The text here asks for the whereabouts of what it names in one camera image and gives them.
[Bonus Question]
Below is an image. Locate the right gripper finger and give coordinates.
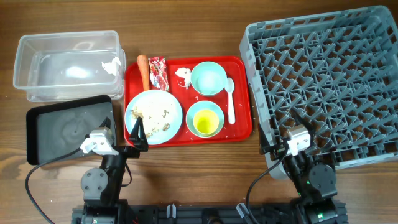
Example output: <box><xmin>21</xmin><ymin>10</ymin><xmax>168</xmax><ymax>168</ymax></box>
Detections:
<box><xmin>290</xmin><ymin>108</ymin><xmax>315</xmax><ymax>134</ymax></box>
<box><xmin>258</xmin><ymin>124</ymin><xmax>274</xmax><ymax>155</ymax></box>

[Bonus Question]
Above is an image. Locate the yellow cup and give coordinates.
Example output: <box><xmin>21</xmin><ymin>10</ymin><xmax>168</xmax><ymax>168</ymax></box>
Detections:
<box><xmin>193</xmin><ymin>109</ymin><xmax>219</xmax><ymax>136</ymax></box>

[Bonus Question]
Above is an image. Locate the white plastic spoon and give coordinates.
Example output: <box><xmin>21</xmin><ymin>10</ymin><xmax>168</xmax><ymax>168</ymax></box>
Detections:
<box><xmin>224</xmin><ymin>78</ymin><xmax>236</xmax><ymax>124</ymax></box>

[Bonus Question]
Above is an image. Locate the green bowl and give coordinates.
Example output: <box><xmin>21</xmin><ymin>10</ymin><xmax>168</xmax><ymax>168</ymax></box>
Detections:
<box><xmin>191</xmin><ymin>62</ymin><xmax>227</xmax><ymax>96</ymax></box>

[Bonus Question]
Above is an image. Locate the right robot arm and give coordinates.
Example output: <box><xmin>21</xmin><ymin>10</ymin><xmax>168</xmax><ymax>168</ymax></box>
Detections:
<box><xmin>260</xmin><ymin>109</ymin><xmax>345</xmax><ymax>223</ymax></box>

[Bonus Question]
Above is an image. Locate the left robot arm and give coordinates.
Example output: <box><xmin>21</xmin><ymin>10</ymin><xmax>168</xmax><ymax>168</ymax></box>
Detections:
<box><xmin>72</xmin><ymin>118</ymin><xmax>149</xmax><ymax>224</ymax></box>

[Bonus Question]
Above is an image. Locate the grey dishwasher rack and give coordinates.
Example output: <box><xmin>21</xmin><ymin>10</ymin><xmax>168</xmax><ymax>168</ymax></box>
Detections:
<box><xmin>239</xmin><ymin>6</ymin><xmax>397</xmax><ymax>169</ymax></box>

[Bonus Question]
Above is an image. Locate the light blue plate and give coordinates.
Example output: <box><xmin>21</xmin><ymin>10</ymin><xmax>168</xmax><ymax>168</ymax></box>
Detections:
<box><xmin>124</xmin><ymin>90</ymin><xmax>183</xmax><ymax>146</ymax></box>

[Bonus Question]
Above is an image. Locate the black tray bin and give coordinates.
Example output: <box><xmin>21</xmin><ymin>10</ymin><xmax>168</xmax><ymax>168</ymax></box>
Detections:
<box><xmin>26</xmin><ymin>95</ymin><xmax>116</xmax><ymax>166</ymax></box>

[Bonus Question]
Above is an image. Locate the white tissue in bin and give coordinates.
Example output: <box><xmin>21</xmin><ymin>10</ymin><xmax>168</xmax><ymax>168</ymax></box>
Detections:
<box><xmin>101</xmin><ymin>57</ymin><xmax>121</xmax><ymax>76</ymax></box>

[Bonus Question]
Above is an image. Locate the red snack wrapper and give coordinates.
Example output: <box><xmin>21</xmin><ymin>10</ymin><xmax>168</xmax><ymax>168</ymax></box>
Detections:
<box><xmin>149</xmin><ymin>57</ymin><xmax>169</xmax><ymax>91</ymax></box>

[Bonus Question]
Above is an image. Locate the orange carrot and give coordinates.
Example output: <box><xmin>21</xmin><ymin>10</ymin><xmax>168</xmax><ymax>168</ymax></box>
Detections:
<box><xmin>137</xmin><ymin>55</ymin><xmax>150</xmax><ymax>91</ymax></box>

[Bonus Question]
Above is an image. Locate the light blue bowl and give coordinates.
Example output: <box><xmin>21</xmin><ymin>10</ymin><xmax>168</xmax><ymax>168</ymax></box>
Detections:
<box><xmin>186</xmin><ymin>101</ymin><xmax>224</xmax><ymax>138</ymax></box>

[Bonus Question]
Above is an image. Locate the clear plastic bin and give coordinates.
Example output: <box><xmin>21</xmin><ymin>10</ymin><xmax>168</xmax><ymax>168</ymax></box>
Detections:
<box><xmin>13</xmin><ymin>30</ymin><xmax>126</xmax><ymax>102</ymax></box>

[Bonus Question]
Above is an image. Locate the crumpled white tissue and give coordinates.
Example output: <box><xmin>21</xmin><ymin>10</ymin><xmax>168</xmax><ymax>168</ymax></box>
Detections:
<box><xmin>175</xmin><ymin>67</ymin><xmax>192</xmax><ymax>89</ymax></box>

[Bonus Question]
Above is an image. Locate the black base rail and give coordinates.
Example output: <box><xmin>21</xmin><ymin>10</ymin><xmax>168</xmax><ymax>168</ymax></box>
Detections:
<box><xmin>71</xmin><ymin>202</ymin><xmax>348</xmax><ymax>224</ymax></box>

